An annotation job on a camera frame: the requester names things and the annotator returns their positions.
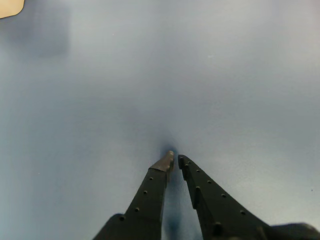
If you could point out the beige metal box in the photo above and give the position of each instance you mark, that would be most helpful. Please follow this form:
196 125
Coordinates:
10 7

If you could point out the blue-grey table mat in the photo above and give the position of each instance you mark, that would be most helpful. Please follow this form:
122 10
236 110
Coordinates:
200 87

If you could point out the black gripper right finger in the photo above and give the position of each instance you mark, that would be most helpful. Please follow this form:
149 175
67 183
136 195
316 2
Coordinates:
215 205

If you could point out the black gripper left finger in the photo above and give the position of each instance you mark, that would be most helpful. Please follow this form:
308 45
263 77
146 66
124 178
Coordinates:
147 200

